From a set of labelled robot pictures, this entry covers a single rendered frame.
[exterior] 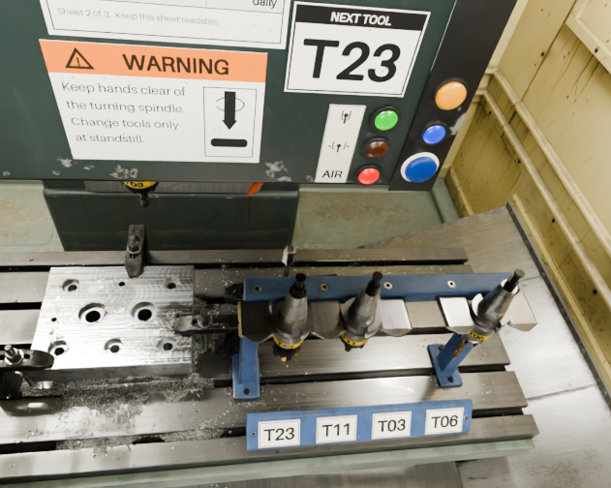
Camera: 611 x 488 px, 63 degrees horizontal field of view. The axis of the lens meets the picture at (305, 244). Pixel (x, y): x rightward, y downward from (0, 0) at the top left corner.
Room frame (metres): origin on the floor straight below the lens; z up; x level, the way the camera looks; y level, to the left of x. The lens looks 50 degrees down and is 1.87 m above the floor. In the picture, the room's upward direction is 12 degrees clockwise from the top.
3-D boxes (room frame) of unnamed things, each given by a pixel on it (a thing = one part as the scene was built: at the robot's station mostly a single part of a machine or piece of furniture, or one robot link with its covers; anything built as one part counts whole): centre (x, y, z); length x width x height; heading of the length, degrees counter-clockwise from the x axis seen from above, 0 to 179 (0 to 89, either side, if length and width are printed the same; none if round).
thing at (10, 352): (0.34, 0.47, 0.97); 0.13 x 0.03 x 0.15; 106
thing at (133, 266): (0.63, 0.36, 0.97); 0.13 x 0.03 x 0.15; 16
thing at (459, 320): (0.48, -0.27, 1.21); 0.07 x 0.05 x 0.01; 16
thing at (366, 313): (0.43, -0.11, 1.26); 0.04 x 0.04 x 0.07
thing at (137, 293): (0.48, 0.33, 0.97); 0.29 x 0.23 x 0.05; 106
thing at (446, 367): (0.56, -0.36, 1.05); 0.10 x 0.05 x 0.30; 16
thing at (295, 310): (0.40, 0.00, 1.26); 0.04 x 0.04 x 0.07
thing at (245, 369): (0.44, 0.06, 1.05); 0.10 x 0.05 x 0.30; 16
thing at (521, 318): (0.51, -0.37, 1.21); 0.07 x 0.05 x 0.01; 16
